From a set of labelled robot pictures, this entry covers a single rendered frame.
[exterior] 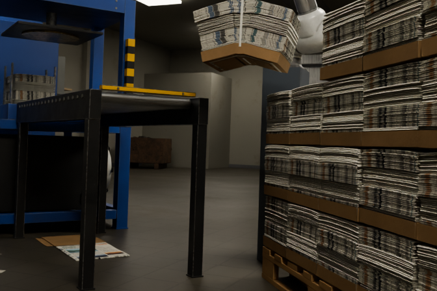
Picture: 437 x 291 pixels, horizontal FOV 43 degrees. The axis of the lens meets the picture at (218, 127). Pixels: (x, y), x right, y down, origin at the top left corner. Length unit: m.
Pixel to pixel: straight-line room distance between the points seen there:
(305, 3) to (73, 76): 8.42
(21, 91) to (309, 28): 2.35
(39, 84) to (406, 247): 3.31
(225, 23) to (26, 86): 2.32
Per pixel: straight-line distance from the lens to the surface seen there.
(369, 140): 1.67
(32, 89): 4.33
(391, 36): 1.62
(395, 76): 1.60
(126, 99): 2.37
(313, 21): 2.76
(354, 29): 1.83
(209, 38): 2.29
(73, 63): 10.88
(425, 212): 1.46
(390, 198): 1.58
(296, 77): 2.84
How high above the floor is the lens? 0.61
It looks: 2 degrees up
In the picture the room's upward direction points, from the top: 2 degrees clockwise
